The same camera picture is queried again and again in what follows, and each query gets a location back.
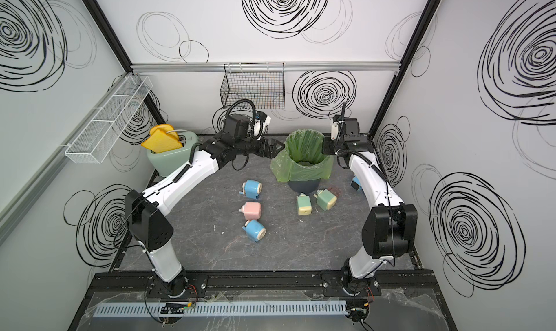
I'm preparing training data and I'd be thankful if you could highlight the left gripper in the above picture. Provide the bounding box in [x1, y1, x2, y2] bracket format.
[235, 134, 285, 160]

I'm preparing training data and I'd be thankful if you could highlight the blue sharpener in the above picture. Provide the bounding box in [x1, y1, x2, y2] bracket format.
[239, 180, 262, 200]
[243, 220, 266, 243]
[350, 176, 363, 192]

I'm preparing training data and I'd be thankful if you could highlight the green sharpener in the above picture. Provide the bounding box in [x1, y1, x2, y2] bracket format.
[296, 193, 312, 216]
[314, 189, 337, 211]

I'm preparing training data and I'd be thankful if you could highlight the green sharpener bottom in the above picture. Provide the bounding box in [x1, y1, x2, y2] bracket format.
[296, 193, 312, 216]

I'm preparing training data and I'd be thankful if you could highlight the pink pencil sharpener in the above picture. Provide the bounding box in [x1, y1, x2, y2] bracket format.
[240, 202, 262, 221]

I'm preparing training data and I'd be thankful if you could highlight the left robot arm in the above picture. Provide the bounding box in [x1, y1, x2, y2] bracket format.
[125, 99, 285, 298]

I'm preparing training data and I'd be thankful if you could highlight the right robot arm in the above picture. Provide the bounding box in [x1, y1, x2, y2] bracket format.
[322, 104, 418, 292]

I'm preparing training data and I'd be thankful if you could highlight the bin with green bag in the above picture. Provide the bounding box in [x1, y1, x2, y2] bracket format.
[270, 130, 334, 194]

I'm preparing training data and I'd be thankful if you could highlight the mint green toaster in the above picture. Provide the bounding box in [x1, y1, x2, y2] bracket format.
[146, 130, 199, 177]

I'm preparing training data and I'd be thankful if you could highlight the yellow toy toast slice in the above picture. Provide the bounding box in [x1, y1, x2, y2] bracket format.
[141, 124, 183, 154]

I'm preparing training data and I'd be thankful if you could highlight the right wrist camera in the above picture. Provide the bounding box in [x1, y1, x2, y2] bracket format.
[331, 115, 341, 141]

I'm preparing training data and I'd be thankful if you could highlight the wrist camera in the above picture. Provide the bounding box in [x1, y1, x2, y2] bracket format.
[331, 115, 341, 141]
[253, 111, 272, 139]

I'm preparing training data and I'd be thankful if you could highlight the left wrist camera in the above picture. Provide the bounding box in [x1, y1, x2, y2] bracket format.
[253, 111, 272, 139]

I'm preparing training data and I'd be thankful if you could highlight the black wire basket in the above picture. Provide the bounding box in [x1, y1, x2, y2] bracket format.
[220, 63, 285, 109]

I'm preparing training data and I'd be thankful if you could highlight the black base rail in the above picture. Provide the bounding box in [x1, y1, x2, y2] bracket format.
[85, 270, 438, 300]

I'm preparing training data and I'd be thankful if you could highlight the white wire shelf basket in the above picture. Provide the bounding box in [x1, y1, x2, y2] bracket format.
[65, 75, 153, 164]

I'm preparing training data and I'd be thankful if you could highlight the grey slotted cable duct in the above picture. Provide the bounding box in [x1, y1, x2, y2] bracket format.
[93, 301, 348, 319]

